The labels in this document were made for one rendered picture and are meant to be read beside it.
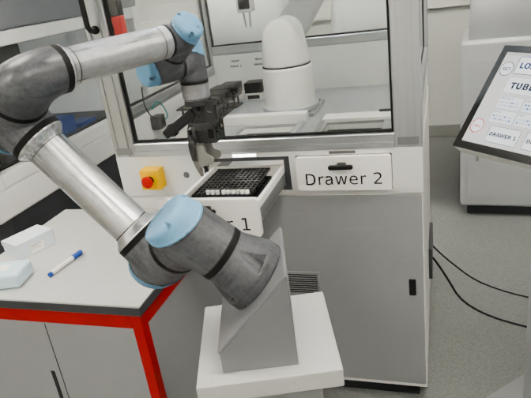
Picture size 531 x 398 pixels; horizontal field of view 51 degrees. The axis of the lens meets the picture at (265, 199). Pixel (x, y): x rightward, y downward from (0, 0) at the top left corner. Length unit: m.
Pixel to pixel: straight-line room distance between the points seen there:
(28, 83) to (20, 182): 1.03
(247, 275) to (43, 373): 0.86
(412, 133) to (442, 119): 3.28
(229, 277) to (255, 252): 0.07
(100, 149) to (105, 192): 1.33
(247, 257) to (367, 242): 0.80
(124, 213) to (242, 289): 0.29
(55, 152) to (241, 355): 0.54
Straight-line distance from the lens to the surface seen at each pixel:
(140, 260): 1.16
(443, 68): 4.83
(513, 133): 1.53
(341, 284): 1.89
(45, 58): 1.13
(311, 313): 1.25
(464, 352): 2.37
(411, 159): 1.68
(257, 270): 1.05
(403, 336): 1.98
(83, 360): 1.62
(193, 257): 1.04
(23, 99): 1.13
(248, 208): 1.44
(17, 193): 2.10
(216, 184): 1.66
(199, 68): 1.48
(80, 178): 1.17
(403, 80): 1.62
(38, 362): 1.73
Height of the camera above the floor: 1.46
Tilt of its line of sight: 22 degrees down
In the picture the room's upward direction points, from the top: 8 degrees counter-clockwise
